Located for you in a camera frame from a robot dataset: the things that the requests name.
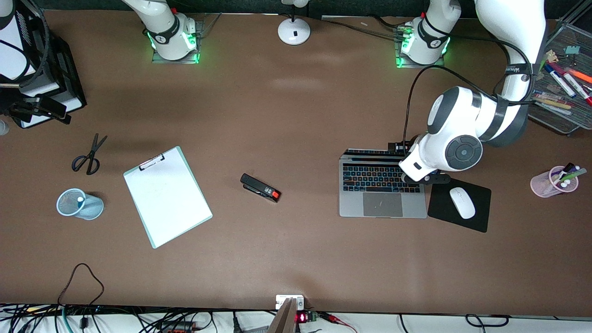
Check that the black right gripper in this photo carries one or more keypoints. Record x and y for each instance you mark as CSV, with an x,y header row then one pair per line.
x,y
28,110

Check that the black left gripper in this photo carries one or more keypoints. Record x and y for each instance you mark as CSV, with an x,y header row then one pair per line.
x,y
398,147

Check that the grey laptop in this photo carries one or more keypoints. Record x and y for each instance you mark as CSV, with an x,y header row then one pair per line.
x,y
381,203

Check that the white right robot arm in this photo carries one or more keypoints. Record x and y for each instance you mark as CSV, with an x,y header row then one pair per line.
x,y
171,32

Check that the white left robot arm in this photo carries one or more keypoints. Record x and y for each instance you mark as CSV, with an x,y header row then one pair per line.
x,y
508,23

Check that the black capped marker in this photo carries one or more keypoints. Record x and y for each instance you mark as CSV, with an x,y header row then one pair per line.
x,y
567,168

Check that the purple marker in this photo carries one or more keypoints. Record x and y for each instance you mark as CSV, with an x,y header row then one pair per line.
x,y
572,170

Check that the green marker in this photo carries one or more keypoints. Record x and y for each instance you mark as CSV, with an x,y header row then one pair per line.
x,y
578,173

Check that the white marker with red cap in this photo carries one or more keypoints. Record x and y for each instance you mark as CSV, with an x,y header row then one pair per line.
x,y
576,88

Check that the black stacked paper tray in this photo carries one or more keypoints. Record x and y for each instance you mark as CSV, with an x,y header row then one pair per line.
x,y
69,83

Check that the white paper stack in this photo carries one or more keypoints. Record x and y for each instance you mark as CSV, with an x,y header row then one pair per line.
x,y
9,55

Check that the black mouse pad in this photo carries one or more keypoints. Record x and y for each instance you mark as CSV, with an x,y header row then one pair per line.
x,y
441,210

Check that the white computer mouse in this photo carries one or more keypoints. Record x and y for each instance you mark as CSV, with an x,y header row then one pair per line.
x,y
462,202

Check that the light blue mesh cup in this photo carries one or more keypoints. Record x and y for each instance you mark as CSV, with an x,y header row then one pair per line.
x,y
90,208

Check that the pink translucent pen cup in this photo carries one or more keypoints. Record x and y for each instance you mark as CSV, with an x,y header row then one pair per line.
x,y
542,186

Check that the white paper sheet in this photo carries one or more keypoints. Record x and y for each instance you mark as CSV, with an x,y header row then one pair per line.
x,y
171,203

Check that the black stapler with red tip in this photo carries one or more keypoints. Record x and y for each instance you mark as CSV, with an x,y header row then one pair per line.
x,y
259,187

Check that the white round lamp base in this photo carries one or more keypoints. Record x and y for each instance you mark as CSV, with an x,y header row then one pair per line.
x,y
294,31

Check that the yellow pencil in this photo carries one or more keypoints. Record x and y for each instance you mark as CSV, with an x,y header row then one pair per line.
x,y
552,102

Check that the teal clipboard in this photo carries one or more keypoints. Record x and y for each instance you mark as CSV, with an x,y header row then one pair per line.
x,y
154,245

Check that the white capped pen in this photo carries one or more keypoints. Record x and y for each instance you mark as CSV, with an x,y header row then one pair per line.
x,y
564,183

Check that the grey mesh desk tray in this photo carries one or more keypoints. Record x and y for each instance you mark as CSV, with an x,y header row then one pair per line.
x,y
566,120

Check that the orange highlighter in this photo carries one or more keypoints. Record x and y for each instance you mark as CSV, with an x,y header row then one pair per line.
x,y
580,75

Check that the red lit circuit board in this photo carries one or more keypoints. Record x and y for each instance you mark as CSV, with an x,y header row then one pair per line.
x,y
303,317

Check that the green sticky note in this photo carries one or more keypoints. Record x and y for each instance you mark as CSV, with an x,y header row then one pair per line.
x,y
572,50

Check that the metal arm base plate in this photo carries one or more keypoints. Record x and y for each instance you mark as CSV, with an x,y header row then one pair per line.
x,y
404,64
159,58

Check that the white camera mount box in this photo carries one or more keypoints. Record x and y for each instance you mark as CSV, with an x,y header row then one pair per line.
x,y
283,300

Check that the grey camera post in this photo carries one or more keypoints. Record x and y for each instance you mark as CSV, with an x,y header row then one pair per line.
x,y
283,319

